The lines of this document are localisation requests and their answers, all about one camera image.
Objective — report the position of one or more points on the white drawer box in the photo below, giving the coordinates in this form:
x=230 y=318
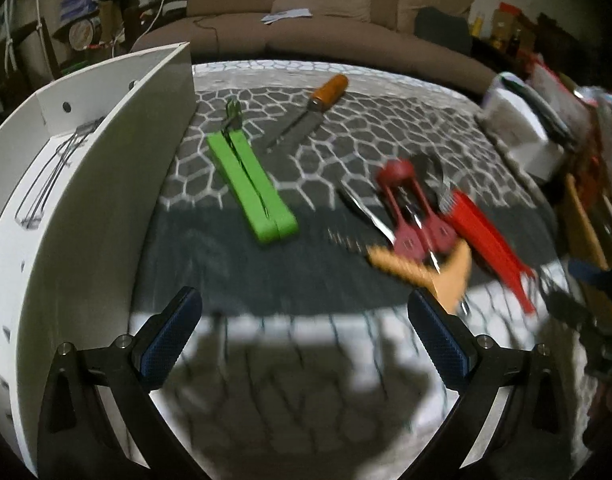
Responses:
x=72 y=278

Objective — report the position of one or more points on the orange handled corkscrew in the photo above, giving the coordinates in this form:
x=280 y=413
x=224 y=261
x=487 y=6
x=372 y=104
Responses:
x=448 y=284

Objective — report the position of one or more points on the wooden handled knife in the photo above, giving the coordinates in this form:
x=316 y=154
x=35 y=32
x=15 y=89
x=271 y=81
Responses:
x=285 y=135

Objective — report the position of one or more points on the wire potato masher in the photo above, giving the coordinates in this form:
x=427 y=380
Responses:
x=30 y=211

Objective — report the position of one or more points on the white plastic container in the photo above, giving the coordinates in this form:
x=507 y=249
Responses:
x=536 y=137

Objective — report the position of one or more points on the round tin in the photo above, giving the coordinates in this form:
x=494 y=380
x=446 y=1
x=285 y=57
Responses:
x=84 y=33

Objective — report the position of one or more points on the red winged corkscrew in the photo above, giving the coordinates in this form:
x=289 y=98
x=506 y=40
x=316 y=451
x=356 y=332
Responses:
x=420 y=234

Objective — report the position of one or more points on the white papers on sofa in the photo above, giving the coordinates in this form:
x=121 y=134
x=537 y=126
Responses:
x=286 y=15

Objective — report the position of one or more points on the red grater peeler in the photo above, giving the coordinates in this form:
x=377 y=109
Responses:
x=470 y=222

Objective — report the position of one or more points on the brown sofa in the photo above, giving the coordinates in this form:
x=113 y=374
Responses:
x=399 y=36

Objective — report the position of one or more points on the patterned tablecloth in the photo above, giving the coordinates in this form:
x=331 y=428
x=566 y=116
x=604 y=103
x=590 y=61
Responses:
x=305 y=365

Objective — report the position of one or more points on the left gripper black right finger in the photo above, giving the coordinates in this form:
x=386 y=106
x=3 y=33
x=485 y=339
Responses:
x=510 y=419

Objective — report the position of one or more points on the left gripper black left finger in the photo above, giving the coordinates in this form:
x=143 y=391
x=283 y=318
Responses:
x=75 y=436

